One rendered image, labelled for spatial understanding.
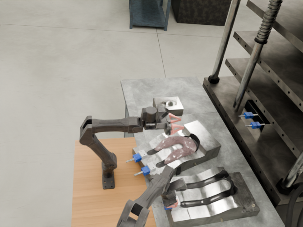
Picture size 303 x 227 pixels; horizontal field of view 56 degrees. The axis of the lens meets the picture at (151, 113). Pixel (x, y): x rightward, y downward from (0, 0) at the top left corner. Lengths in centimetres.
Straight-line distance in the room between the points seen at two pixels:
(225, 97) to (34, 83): 243
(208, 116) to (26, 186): 167
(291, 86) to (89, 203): 136
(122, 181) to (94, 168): 19
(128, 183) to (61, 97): 211
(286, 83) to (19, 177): 229
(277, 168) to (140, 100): 109
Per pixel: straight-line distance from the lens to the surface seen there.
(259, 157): 210
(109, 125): 142
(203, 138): 189
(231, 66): 247
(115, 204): 165
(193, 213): 157
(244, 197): 175
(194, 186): 167
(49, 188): 273
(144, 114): 140
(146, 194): 118
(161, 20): 547
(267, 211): 183
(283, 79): 196
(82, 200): 167
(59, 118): 333
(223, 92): 257
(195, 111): 226
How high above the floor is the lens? 221
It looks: 41 degrees down
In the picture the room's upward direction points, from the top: 7 degrees clockwise
